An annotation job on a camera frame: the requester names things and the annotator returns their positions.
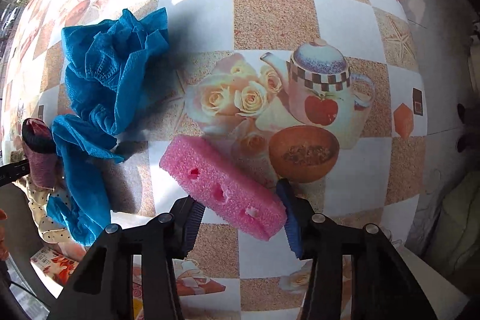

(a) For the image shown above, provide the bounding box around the floral printed box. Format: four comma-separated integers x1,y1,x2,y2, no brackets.
30,247,78,287

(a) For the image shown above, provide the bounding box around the striped navy pink sock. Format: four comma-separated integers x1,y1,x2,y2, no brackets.
22,118,58,188

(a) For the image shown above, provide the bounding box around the checkered patterned tablecloth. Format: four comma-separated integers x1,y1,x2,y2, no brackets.
0,0,429,320

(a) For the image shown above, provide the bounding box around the white polka dot cloth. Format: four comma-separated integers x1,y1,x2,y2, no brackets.
14,175,72,244

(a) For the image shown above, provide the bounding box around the blue crumpled cloth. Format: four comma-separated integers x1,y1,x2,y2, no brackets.
46,8,169,246

